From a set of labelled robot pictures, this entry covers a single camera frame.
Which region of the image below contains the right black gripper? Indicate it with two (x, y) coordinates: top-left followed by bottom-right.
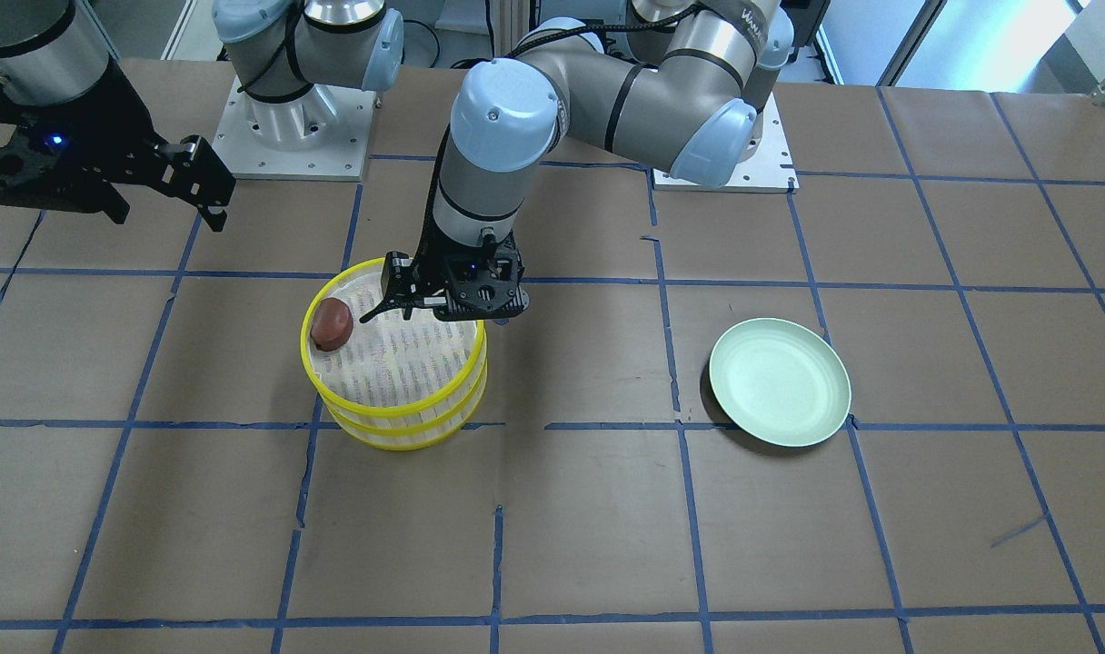
(0, 64), (167, 224)

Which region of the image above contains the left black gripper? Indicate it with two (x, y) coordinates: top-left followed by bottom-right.
(413, 226), (529, 321)

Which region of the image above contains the yellow steamer layer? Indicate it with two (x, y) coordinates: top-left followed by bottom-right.
(324, 362), (490, 451)
(302, 259), (487, 420)

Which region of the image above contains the brown bun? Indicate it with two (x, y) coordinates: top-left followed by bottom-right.
(309, 297), (354, 352)

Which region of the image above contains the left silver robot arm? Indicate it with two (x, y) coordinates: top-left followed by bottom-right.
(379, 1), (796, 321)

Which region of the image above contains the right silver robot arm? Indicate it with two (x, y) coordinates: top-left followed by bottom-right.
(0, 1), (403, 232)

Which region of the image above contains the light green plate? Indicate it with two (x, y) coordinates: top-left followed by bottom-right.
(709, 318), (852, 449)

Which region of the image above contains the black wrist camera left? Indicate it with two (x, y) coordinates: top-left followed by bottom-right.
(381, 250), (418, 303)

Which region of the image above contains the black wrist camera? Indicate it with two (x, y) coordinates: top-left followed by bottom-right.
(154, 135), (236, 233)
(381, 250), (418, 303)

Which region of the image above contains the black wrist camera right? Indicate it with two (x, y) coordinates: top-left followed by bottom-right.
(154, 135), (236, 233)

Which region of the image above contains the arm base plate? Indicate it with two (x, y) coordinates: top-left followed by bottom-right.
(652, 93), (801, 193)
(212, 80), (381, 183)

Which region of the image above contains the aluminium frame post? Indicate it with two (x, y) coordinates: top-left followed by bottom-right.
(485, 0), (540, 57)

